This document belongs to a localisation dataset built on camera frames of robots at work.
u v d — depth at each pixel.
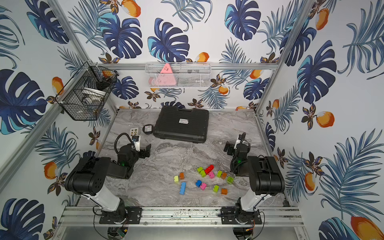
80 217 0.76
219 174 0.86
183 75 0.93
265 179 0.47
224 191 0.82
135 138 0.82
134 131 1.03
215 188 0.82
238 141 0.85
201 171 0.88
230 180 0.86
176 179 0.84
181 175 0.86
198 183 0.84
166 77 0.91
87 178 0.47
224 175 0.87
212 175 0.86
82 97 0.90
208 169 0.88
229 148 0.88
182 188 0.81
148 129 1.07
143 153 0.86
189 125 1.04
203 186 0.82
